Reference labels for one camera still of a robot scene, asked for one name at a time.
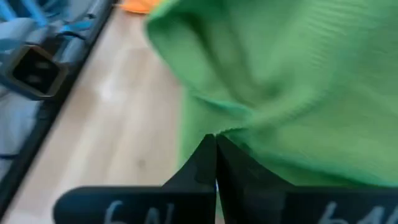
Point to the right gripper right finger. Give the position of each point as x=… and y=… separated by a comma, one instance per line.
x=280, y=205

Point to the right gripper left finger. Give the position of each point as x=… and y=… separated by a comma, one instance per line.
x=155, y=205

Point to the green microfiber towel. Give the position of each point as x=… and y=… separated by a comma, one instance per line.
x=280, y=77

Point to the orange microfiber towel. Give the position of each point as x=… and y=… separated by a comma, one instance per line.
x=140, y=6

